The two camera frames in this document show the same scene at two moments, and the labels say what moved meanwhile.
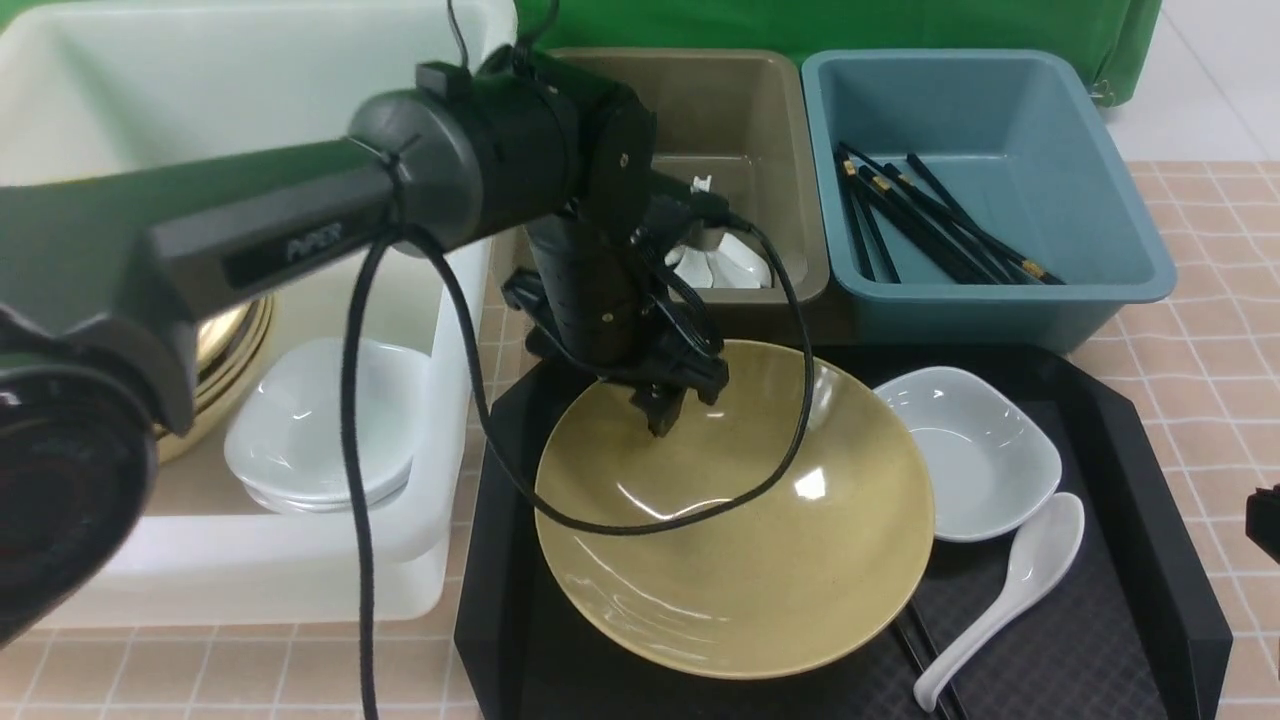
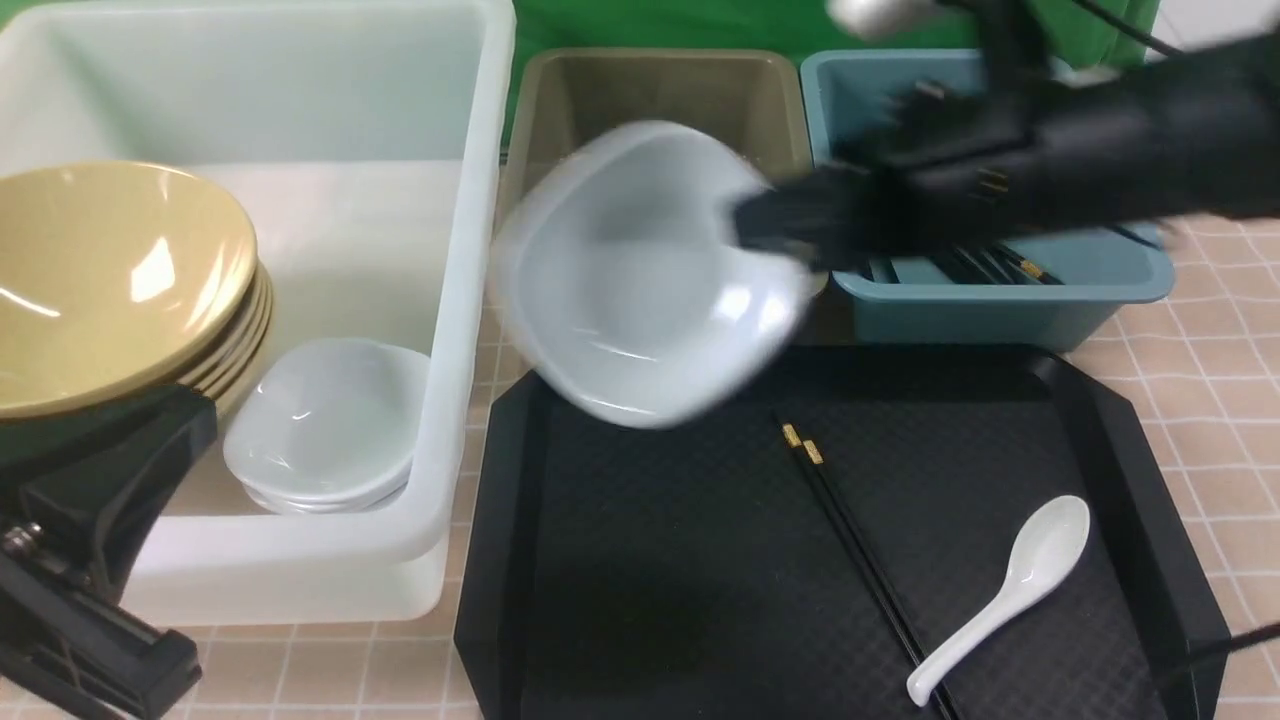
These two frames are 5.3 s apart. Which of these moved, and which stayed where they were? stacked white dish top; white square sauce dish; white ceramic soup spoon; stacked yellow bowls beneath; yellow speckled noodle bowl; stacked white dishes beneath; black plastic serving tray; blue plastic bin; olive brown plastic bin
Moved: white square sauce dish; yellow speckled noodle bowl
Stayed: stacked yellow bowls beneath; stacked white dishes beneath; white ceramic soup spoon; black plastic serving tray; olive brown plastic bin; blue plastic bin; stacked white dish top
